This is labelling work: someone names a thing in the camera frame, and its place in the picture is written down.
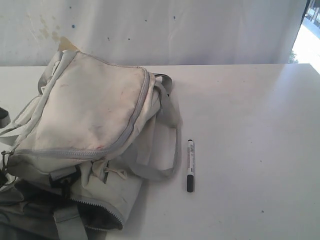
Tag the beige tape patch on wall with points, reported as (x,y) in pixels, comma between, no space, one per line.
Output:
(66,44)

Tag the black and white marker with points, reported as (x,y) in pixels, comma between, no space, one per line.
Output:
(190,178)

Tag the white fabric zipper bag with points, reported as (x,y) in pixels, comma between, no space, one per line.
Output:
(80,150)

